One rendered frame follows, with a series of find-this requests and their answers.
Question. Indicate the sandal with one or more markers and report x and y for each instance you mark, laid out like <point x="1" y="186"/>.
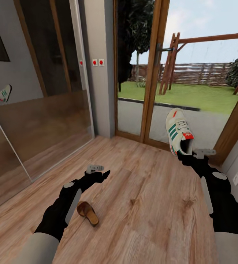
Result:
<point x="85" y="210"/>

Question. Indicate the gym shoe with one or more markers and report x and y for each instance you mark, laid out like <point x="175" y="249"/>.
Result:
<point x="180" y="137"/>

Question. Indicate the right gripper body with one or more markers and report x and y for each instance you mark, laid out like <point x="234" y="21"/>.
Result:
<point x="190" y="160"/>

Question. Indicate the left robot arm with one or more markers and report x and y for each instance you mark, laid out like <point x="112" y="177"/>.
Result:
<point x="43" y="244"/>

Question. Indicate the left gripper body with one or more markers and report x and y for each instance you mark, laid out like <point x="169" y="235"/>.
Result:
<point x="94" y="178"/>

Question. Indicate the door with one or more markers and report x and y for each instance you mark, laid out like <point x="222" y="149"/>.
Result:
<point x="177" y="53"/>

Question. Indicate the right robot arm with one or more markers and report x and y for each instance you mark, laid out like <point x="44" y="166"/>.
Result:
<point x="222" y="206"/>

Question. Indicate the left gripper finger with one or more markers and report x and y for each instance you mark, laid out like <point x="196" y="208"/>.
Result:
<point x="105" y="175"/>

